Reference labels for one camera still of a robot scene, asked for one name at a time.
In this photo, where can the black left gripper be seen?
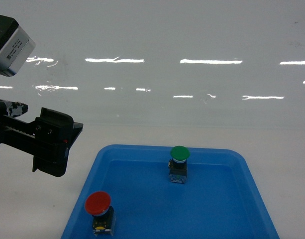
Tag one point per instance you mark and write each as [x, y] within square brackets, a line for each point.
[56, 132]

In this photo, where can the red mushroom push button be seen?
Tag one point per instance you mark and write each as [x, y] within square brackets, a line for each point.
[98, 205]

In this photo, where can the green mushroom push button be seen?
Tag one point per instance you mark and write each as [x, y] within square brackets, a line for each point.
[178, 170]

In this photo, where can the blue plastic tray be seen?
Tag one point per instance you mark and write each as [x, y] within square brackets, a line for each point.
[219, 200]

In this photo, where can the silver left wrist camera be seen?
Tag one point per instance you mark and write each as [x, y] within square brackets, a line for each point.
[15, 46]

